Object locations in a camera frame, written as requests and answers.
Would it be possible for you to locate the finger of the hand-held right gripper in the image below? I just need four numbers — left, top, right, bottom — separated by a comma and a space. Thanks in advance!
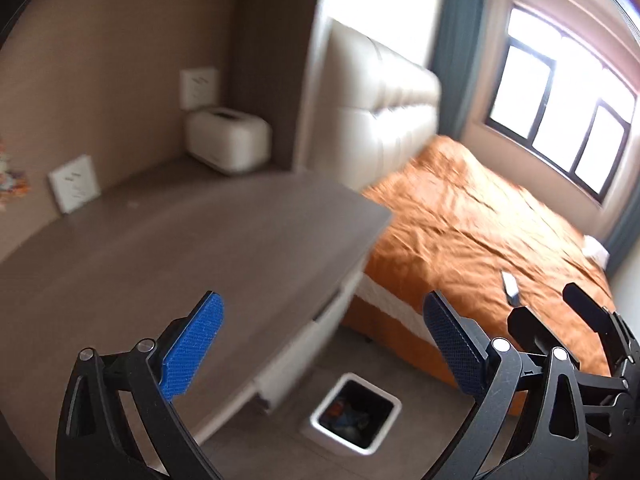
507, 305, 582, 372
562, 282, 640, 377

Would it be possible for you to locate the wooden desk shelf unit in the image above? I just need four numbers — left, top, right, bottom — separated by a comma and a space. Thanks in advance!
0, 0, 394, 476

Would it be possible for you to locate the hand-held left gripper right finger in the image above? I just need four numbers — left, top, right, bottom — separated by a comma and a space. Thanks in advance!
422, 290, 592, 480

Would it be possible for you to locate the bed with orange cover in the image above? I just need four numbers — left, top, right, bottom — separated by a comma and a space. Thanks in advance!
344, 134, 619, 392

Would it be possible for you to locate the white trash bin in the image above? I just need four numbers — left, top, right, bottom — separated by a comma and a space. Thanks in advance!
298, 372, 404, 456

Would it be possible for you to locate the dark framed window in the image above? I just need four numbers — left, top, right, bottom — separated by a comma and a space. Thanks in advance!
487, 2, 639, 204

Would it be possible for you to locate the white wall socket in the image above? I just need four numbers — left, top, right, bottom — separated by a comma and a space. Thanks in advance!
48, 154, 102, 215
179, 66, 220, 111

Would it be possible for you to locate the grey blue curtain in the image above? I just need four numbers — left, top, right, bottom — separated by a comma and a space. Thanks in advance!
429, 0, 489, 142
606, 194, 640, 274

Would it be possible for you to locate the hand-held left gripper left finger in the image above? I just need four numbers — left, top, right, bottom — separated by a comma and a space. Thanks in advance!
55, 290, 226, 480

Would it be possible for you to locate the white tissue box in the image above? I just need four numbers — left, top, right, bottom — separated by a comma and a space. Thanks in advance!
185, 106, 274, 176

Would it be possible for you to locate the white lace bed skirt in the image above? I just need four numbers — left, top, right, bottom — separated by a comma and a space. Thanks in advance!
356, 276, 427, 337

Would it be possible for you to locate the white padded headboard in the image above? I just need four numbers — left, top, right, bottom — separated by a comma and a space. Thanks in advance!
327, 17, 442, 194

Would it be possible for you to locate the white remote control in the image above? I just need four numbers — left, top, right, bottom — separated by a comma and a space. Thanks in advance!
501, 269, 522, 307

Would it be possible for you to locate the white pillow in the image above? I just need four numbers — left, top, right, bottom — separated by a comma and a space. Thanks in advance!
582, 234, 612, 266

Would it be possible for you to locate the cartoon sticker strip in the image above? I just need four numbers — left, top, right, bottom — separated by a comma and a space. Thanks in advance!
0, 140, 32, 212

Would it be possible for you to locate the blue snack packet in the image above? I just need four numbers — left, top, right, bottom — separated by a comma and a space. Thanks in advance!
345, 407, 374, 434

